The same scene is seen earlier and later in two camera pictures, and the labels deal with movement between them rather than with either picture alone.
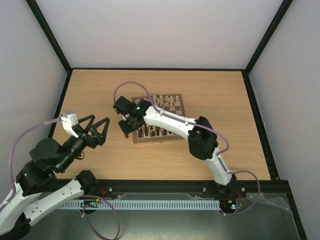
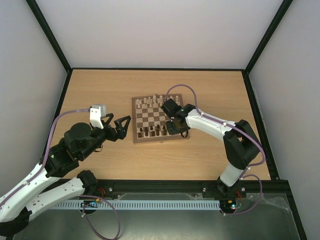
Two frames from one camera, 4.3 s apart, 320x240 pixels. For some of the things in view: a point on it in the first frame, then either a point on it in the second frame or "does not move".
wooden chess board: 172,103 does not move
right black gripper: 125,125 → 173,127
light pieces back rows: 166,100 does not move
